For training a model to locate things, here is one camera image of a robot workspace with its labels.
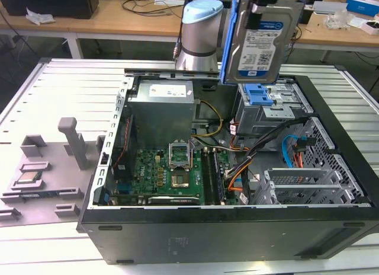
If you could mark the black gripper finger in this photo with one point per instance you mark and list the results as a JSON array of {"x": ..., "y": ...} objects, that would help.
[{"x": 256, "y": 18}]

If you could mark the hard disk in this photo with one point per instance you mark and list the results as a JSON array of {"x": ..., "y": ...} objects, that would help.
[{"x": 260, "y": 49}]

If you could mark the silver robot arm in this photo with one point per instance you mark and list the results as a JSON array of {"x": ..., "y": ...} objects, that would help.
[{"x": 198, "y": 35}]

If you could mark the blue disk carrier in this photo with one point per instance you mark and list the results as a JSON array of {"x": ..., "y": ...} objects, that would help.
[{"x": 259, "y": 95}]

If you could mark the metal disk bay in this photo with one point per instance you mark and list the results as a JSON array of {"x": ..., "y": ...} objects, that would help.
[{"x": 275, "y": 115}]

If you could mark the flat white box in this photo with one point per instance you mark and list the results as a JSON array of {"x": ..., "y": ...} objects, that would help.
[{"x": 327, "y": 7}]

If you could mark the wooden desk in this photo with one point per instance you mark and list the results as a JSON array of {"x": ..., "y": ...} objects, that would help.
[
  {"x": 331, "y": 38},
  {"x": 118, "y": 23}
]

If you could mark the clear plastic bags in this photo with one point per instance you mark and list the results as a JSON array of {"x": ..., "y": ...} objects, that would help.
[{"x": 340, "y": 20}]

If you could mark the blue and white box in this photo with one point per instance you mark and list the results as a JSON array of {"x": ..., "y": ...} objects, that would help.
[{"x": 362, "y": 3}]

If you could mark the small white box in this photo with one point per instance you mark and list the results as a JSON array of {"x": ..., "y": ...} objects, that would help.
[{"x": 371, "y": 26}]

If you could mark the grey power supply unit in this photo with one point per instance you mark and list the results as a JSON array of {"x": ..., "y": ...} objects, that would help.
[{"x": 161, "y": 106}]

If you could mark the locking lever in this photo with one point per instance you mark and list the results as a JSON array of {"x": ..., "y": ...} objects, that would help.
[{"x": 192, "y": 158}]

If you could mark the metal drive cage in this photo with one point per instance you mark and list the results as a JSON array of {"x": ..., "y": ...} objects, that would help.
[{"x": 296, "y": 183}]

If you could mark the CPU socket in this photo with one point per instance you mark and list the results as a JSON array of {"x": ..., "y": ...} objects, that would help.
[{"x": 180, "y": 180}]

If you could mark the green motherboard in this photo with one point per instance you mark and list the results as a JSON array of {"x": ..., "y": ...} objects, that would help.
[{"x": 148, "y": 174}]

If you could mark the black case fan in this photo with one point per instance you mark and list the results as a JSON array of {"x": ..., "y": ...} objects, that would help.
[{"x": 122, "y": 156}]

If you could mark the black graphics card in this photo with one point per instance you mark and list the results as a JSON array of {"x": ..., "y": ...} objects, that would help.
[{"x": 171, "y": 200}]

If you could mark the black box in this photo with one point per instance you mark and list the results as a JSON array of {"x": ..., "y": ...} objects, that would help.
[{"x": 53, "y": 2}]

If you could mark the crumpled white paper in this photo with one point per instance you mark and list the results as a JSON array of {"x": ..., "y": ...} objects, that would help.
[{"x": 40, "y": 16}]

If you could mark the black PC case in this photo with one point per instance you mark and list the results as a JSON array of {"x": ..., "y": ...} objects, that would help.
[{"x": 207, "y": 236}]

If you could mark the grey parts rack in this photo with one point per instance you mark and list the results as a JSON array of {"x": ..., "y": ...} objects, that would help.
[{"x": 44, "y": 156}]

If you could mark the silver CPU chip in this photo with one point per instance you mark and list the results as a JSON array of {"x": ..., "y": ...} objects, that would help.
[{"x": 29, "y": 177}]

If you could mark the green RAM stick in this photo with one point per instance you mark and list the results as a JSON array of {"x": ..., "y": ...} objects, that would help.
[{"x": 40, "y": 194}]

